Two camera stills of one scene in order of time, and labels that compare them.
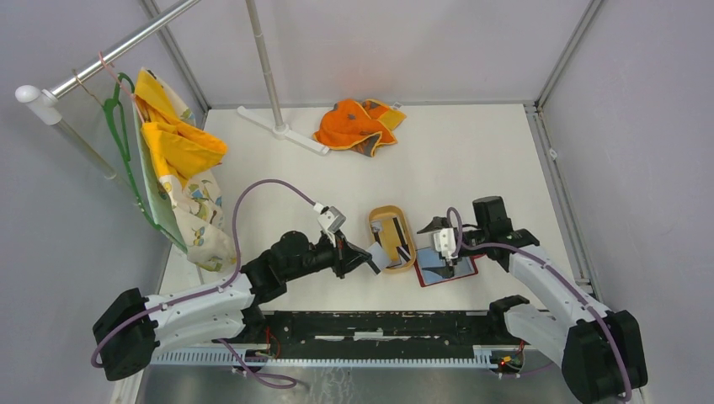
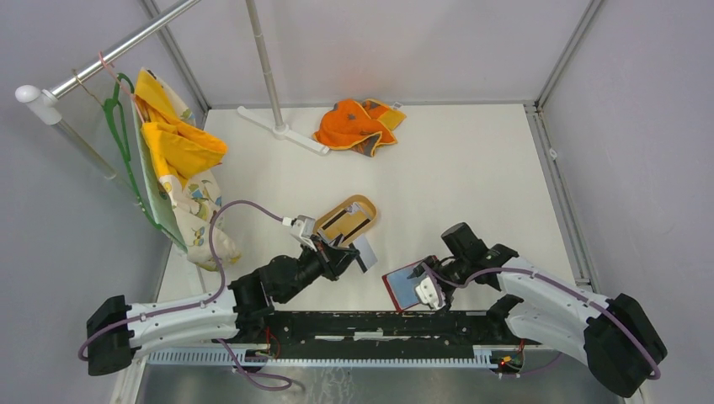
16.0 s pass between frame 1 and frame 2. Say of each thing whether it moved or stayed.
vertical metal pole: stayed
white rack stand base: stayed
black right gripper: moved
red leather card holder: moved
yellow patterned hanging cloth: stayed
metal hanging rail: stayed
